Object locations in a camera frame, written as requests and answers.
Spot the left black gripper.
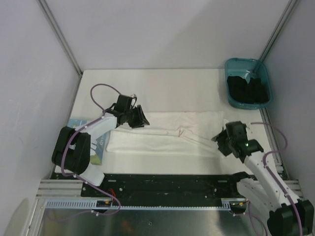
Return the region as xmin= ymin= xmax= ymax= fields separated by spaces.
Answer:
xmin=125 ymin=105 xmax=149 ymax=129

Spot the white t shirt flower print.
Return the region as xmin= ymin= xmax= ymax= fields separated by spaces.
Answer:
xmin=106 ymin=111 xmax=227 ymax=159

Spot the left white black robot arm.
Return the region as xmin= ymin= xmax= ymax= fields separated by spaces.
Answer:
xmin=52 ymin=95 xmax=150 ymax=197

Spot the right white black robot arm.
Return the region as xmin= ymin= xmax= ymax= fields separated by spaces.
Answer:
xmin=212 ymin=121 xmax=315 ymax=236

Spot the folded blue printed t shirt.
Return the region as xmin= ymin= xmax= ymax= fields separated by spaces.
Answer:
xmin=67 ymin=118 xmax=109 ymax=165

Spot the black t shirt in bin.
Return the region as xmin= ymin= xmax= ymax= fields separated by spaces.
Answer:
xmin=227 ymin=76 xmax=269 ymax=104

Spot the teal plastic bin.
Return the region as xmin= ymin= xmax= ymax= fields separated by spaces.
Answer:
xmin=224 ymin=58 xmax=273 ymax=110

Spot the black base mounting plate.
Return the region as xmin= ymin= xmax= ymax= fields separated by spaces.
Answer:
xmin=80 ymin=173 xmax=256 ymax=200

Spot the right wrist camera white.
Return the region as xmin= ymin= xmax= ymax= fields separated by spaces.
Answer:
xmin=244 ymin=123 xmax=252 ymax=130

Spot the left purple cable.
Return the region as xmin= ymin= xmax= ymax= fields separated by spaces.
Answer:
xmin=60 ymin=84 xmax=122 ymax=217

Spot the purple cable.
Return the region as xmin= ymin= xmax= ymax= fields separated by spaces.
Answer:
xmin=246 ymin=122 xmax=306 ymax=236
xmin=60 ymin=84 xmax=122 ymax=217

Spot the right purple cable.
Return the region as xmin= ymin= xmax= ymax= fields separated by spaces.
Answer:
xmin=246 ymin=122 xmax=306 ymax=236

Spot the grey slotted cable duct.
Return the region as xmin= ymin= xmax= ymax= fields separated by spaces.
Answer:
xmin=44 ymin=198 xmax=232 ymax=211

